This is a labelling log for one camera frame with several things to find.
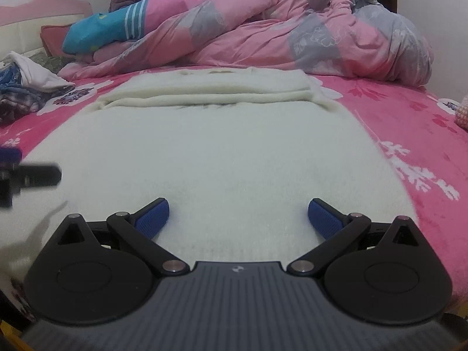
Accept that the pink pillow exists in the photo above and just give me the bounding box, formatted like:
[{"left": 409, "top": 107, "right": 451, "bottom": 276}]
[{"left": 40, "top": 25, "right": 79, "bottom": 58}]

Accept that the white deer-embroidered sweater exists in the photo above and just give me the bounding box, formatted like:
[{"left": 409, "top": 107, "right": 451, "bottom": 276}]
[{"left": 0, "top": 68, "right": 421, "bottom": 300}]

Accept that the pink white headboard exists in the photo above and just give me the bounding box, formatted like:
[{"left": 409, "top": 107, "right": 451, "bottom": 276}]
[{"left": 0, "top": 0, "right": 92, "bottom": 61}]

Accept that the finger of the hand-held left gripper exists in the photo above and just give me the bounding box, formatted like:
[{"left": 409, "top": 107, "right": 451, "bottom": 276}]
[
  {"left": 0, "top": 148, "right": 22, "bottom": 165},
  {"left": 0, "top": 163, "right": 62, "bottom": 209}
]

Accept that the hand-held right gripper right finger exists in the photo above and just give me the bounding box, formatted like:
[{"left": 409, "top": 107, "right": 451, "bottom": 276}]
[{"left": 287, "top": 197, "right": 421, "bottom": 276}]

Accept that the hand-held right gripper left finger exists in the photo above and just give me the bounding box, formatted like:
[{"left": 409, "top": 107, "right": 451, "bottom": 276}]
[{"left": 54, "top": 197, "right": 191, "bottom": 276}]

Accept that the dark floral pillow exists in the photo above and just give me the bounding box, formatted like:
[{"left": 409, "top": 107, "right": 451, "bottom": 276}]
[{"left": 31, "top": 53, "right": 79, "bottom": 78}]

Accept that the checked folded cloth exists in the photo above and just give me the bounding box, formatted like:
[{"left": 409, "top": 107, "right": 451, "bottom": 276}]
[{"left": 453, "top": 95, "right": 468, "bottom": 129}]

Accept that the pink floral bed sheet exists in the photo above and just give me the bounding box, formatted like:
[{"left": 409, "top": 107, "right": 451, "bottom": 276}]
[{"left": 0, "top": 69, "right": 468, "bottom": 322}]

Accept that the pink grey quilt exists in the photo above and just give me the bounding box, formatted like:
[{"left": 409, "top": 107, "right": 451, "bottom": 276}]
[{"left": 58, "top": 0, "right": 434, "bottom": 86}]

